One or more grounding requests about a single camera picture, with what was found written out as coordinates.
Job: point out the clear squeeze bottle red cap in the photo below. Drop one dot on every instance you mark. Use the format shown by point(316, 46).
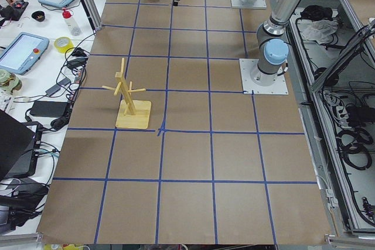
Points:
point(71, 23)

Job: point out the yellow tape roll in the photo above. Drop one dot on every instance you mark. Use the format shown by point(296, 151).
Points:
point(63, 44)

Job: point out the black bowl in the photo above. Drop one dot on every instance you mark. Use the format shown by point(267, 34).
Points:
point(39, 16)

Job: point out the wooden mug tree stand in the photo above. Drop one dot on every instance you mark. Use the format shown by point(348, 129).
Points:
point(132, 114)

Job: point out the white cloth pile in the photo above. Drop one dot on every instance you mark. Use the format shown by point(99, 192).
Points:
point(321, 31)

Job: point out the near blue teach pendant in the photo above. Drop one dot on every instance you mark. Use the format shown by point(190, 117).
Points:
point(23, 52)

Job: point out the large black power brick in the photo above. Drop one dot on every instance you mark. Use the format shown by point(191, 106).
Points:
point(49, 109)

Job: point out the black laptop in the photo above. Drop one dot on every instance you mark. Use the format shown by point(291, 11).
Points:
point(20, 142)

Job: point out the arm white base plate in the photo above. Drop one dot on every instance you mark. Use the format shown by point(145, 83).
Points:
point(249, 4)
point(256, 82)

